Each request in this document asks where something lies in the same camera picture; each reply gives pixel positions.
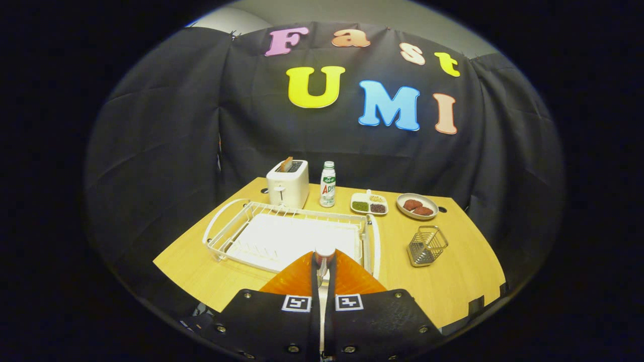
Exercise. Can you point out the red meat patty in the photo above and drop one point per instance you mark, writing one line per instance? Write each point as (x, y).
(412, 204)
(423, 211)

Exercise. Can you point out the black backdrop cloth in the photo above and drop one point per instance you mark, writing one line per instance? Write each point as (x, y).
(161, 151)

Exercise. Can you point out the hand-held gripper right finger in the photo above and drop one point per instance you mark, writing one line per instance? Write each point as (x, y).
(330, 284)

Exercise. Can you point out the brown bread slice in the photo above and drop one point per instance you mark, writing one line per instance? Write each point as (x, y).
(286, 164)

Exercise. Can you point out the beige plate with patties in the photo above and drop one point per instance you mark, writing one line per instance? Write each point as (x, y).
(402, 212)

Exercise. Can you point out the white toaster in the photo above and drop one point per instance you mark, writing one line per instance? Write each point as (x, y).
(289, 188)

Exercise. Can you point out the white drain tray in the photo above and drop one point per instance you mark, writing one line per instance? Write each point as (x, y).
(292, 236)

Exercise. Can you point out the white divided dish with beans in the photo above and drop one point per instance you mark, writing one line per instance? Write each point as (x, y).
(360, 206)

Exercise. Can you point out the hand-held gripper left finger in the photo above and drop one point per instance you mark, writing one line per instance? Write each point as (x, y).
(315, 281)

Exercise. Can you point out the white bottle green label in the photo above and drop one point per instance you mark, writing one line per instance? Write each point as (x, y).
(327, 188)

